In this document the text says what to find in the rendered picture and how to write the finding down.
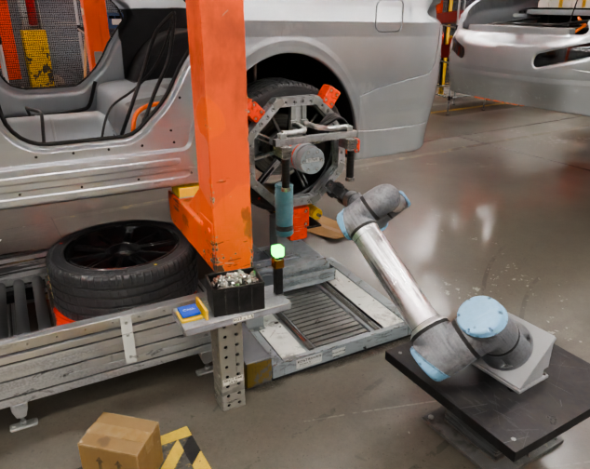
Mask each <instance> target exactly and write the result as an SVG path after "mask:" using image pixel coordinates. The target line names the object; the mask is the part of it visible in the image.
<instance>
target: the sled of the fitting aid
mask: <svg viewBox="0 0 590 469"><path fill-rule="evenodd" d="M335 274H336V267H335V266H333V265H332V264H331V263H329V262H328V261H327V260H326V264H325V265H322V266H317V267H314V268H310V269H306V270H301V271H298V272H294V273H290V274H285V275H283V292H286V291H290V290H293V289H297V288H304V287H308V286H312V285H315V284H319V283H323V282H327V281H330V280H334V279H335Z"/></svg>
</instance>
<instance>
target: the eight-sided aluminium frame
mask: <svg viewBox="0 0 590 469"><path fill-rule="evenodd" d="M305 104H306V105H313V106H314V107H315V108H316V109H317V110H318V111H319V113H320V114H321V115H322V116H323V117H325V116H326V115H327V114H332V113H334V112H333V111H332V110H331V109H330V108H329V107H328V106H327V105H326V103H324V102H323V100H322V99H321V98H320V97H319V96H317V95H314V94H307V95H298V96H286V97H274V98H271V99H269V101H267V103H266V104H265V106H264V107H263V110H264V111H265V114H264V115H263V117H262V118H261V119H260V120H259V122H258V123H257V124H256V123H254V122H251V123H250V124H249V125H248V148H249V176H250V187H251V188H252V189H254V190H255V191H256V192H257V193H258V194H260V195H261V196H262V197H263V198H264V199H265V200H267V201H268V202H269V203H270V204H271V205H272V206H274V207H275V196H274V195H273V194H272V193H271V192H269V191H268V190H267V189H266V188H265V187H264V186H262V185H261V184H260V183H259V182H258V181H257V180H255V153H254V140H255V138H256V137H257V136H258V135H259V133H260V132H261V131H262V129H263V128H264V127H265V126H266V125H267V123H268V122H269V121H270V120H271V118H272V117H273V116H274V115H275V113H276V112H277V111H278V110H279V108H283V107H290V106H302V105H305ZM344 158H345V149H344V148H342V147H340V146H339V142H338V140H333V143H332V165H331V166H330V167H329V169H328V170H327V171H326V172H325V174H324V175H323V176H322V177H321V179H320V180H319V181H318V182H317V184H316V185H315V186H314V188H313V189H312V190H311V191H310V192H309V193H306V194H295V195H293V207H297V206H302V205H308V204H313V203H317V202H318V201H319V200H320V199H321V197H322V196H323V195H324V193H325V192H326V191H327V190H328V189H327V188H326V187H325V185H326V183H327V182H328V181H329V180H333V181H335V180H336V179H337V178H338V177H339V176H340V174H342V172H343V170H344V165H345V164H344ZM331 170H332V171H331Z"/></svg>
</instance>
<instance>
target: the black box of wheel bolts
mask: <svg viewBox="0 0 590 469"><path fill-rule="evenodd" d="M205 277H206V283H207V296H208V304H209V306H210V309H211V311H212V313H213V315H214V317H218V316H224V315H233V314H239V313H244V312H249V311H255V310H260V309H265V302H264V284H265V282H264V281H263V279H262V277H261V275H260V274H259V272H258V271H257V269H256V267H249V268H243V269H236V270H231V271H224V272H217V273H212V274H205Z"/></svg>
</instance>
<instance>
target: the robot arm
mask: <svg viewBox="0 0 590 469"><path fill-rule="evenodd" d="M325 187H326V188H327V189H328V190H327V194H328V196H329V197H331V198H333V197H334V198H337V201H338V202H339V203H340V204H342V205H344V206H345V207H346V208H344V209H343V210H342V211H341V212H340V213H339V214H338V215H337V223H338V225H339V227H340V229H341V231H342V232H343V235H344V236H345V237H346V238H347V239H348V240H353V241H354V242H355V244H356V245H357V247H358V249H359V250H360V252H361V253H362V255H363V256H364V258H365V259H366V261H367V263H368V264H369V266H370V268H371V269H372V271H373V272H374V274H375V275H376V276H377V278H378V279H379V281H380V282H381V284H382V286H383V288H384V289H385V291H386V292H387V294H388V295H389V297H390V299H391V300H392V302H393V303H394V305H395V306H396V308H397V310H398V312H399V313H400V314H401V315H402V317H403V318H404V320H405V321H406V323H407V325H408V326H409V328H410V330H411V338H410V340H411V341H412V343H413V345H414V346H411V348H410V352H411V354H412V356H413V357H414V359H415V361H416V362H417V363H418V365H419V366H420V367H421V368H422V370H423V371H424V372H425V373H426V374H427V375H428V376H429V377H430V378H431V379H432V380H434V381H436V382H441V381H443V380H445V379H447V378H448V377H450V376H451V375H453V374H455V373H456V372H458V371H459V370H461V369H463V368H465V367H466V366H468V365H470V364H471V363H473V362H474V361H476V360H478V359H479V358H480V357H481V358H482V359H483V360H484V361H485V362H486V363H487V364H488V365H489V366H490V367H492V368H493V369H497V370H501V371H509V370H514V369H518V368H520V367H521V366H523V365H524V364H525V363H526V362H527V361H528V360H529V359H530V356H531V354H532V351H533V339H532V336H531V334H530V332H529V330H528V329H527V328H526V327H525V326H524V325H523V324H521V323H520V322H518V321H516V320H513V319H512V317H511V316H510V315H509V314H508V313H507V312H506V310H505V309H504V307H503V306H502V305H501V304H499V303H498V302H497V301H495V300H494V299H492V298H490V297H487V296H475V297H473V298H470V299H469V300H467V301H465V302H464V303H463V304H462V305H461V306H460V308H459V310H458V313H457V318H455V319H454V320H452V321H451V322H449V320H448V319H447V318H446V317H445V316H440V315H438V314H437V312H436V310H435V309H434V308H433V306H432V305H431V303H430V302H429V301H428V300H427V298H426V297H425V295H424V294H423V292H422V290H421V289H420V287H419V286H418V284H417V283H416V282H415V280H414V279H413V277H412V276H411V274H410V273H409V271H408V269H407V268H406V266H405V265H404V263H403V262H402V261H401V260H400V258H399V257H398V256H397V254H396V252H395V251H394V249H393V248H392V246H391V245H390V243H389V242H388V240H387V239H386V237H385V236H384V234H383V233H382V231H383V230H384V229H385V228H386V227H387V226H388V221H390V220H391V219H392V218H393V217H395V216H396V215H398V214H399V213H400V212H402V211H403V210H405V209H406V208H408V207H409V206H410V205H411V203H410V201H409V200H408V198H407V197H406V195H405V194H404V193H403V192H402V191H398V190H397V189H396V188H395V186H393V185H391V184H381V185H378V186H376V187H374V188H372V189H371V190H369V191H367V192H366V193H364V194H363V195H362V194H360V193H357V192H355V191H348V190H347V189H346V188H345V189H344V186H343V184H342V183H340V182H338V181H337V182H334V181H333V180H329V181H328V182H327V183H326V185H325Z"/></svg>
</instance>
